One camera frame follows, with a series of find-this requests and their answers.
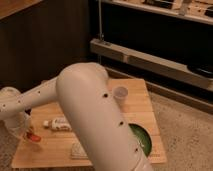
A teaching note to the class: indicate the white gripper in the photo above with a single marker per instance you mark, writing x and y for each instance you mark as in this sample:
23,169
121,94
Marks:
19,125

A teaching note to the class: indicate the red orange pepper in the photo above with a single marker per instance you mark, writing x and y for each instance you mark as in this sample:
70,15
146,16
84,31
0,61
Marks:
33,137

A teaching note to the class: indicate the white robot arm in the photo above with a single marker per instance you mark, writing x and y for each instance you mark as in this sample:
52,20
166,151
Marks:
82,92

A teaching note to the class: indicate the white sponge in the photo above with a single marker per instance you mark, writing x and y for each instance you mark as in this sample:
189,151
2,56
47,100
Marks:
77,151

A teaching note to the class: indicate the wooden table board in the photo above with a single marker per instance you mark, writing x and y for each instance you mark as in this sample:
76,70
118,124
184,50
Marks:
53,152

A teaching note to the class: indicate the white tube bottle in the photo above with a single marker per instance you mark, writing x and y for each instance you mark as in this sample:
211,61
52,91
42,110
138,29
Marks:
57,124

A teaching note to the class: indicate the translucent plastic cup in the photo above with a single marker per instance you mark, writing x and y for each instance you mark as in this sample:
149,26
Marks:
120,94

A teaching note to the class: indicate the metal vertical pole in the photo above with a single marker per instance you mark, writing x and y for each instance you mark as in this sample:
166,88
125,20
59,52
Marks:
100,20

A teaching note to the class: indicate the green ribbed bowl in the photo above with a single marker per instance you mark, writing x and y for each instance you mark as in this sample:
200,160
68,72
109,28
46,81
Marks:
143,138

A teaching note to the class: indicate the wooden shelf beam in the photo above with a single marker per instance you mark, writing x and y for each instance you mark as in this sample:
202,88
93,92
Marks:
151,63

